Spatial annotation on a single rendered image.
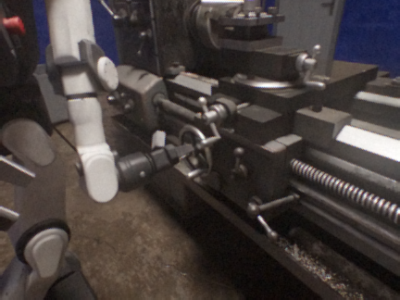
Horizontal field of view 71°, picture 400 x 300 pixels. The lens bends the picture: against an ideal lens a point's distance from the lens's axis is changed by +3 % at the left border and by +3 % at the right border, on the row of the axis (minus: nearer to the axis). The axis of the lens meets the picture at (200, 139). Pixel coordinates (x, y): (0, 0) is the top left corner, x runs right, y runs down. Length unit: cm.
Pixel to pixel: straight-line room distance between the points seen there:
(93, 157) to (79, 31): 27
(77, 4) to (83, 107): 22
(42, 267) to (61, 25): 67
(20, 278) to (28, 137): 45
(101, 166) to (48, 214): 36
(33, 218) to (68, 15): 57
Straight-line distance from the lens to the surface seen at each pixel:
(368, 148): 85
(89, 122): 66
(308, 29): 471
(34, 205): 93
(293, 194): 95
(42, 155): 83
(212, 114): 85
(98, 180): 65
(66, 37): 67
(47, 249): 97
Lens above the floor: 119
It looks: 27 degrees down
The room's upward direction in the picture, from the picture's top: 3 degrees counter-clockwise
